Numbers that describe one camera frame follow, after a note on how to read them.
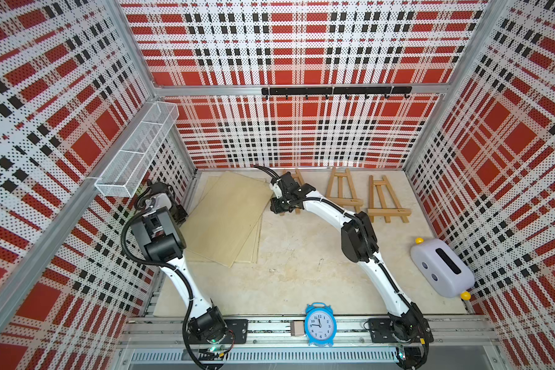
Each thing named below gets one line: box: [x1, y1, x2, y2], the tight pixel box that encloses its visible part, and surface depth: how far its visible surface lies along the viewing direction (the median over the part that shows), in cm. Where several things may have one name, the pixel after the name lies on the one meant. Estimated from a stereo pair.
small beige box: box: [290, 319, 305, 337], surface depth 75 cm
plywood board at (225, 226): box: [180, 171, 275, 268], surface depth 100 cm
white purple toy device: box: [410, 238, 475, 299], surface depth 80 cm
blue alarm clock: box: [304, 302, 337, 347], surface depth 75 cm
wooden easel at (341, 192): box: [326, 166, 364, 214], surface depth 116 cm
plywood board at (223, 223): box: [183, 171, 274, 269], surface depth 101 cm
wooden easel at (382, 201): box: [366, 174, 412, 223], surface depth 110 cm
